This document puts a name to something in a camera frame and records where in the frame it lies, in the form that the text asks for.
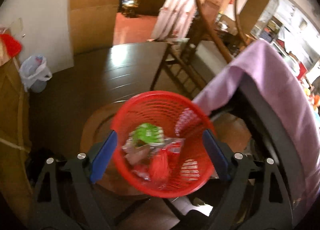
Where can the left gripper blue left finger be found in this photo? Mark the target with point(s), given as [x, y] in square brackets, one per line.
[63, 195]

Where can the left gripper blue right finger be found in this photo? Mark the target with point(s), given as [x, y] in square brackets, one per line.
[273, 210]

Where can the red snack wrapper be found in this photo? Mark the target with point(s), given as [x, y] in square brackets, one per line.
[160, 162]

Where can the green tea package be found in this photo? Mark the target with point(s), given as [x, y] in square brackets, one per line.
[148, 134]

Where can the cardboard box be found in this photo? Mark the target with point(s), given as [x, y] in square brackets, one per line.
[15, 143]

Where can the red plastic waste basket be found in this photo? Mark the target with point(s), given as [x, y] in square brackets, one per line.
[179, 118]

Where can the bin with white bag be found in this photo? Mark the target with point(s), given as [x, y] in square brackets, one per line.
[35, 74]

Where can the red white box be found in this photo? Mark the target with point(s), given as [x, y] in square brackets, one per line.
[302, 71]

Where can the purple tablecloth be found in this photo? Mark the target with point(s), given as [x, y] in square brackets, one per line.
[277, 90]

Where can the white storage cabinet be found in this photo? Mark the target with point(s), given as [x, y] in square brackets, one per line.
[42, 28]

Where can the tall wooden display cabinet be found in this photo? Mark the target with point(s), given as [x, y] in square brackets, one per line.
[256, 12]

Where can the pink floral curtain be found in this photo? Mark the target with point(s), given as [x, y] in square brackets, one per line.
[174, 19]

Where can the wooden armchair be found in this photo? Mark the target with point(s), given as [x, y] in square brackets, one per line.
[215, 36]

